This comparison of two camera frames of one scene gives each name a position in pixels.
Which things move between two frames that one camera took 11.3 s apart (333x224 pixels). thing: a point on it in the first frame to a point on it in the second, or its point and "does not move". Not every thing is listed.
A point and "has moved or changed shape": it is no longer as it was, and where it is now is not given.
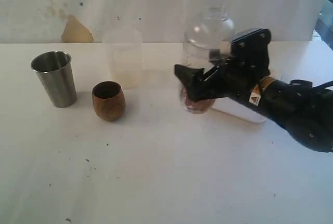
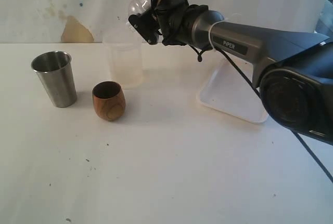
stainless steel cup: x=54 y=71 does not move
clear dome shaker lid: x=212 y=29 has moved or changed shape
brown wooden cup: x=109 y=100 does not move
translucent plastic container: x=125 y=56 does not move
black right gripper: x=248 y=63 to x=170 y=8
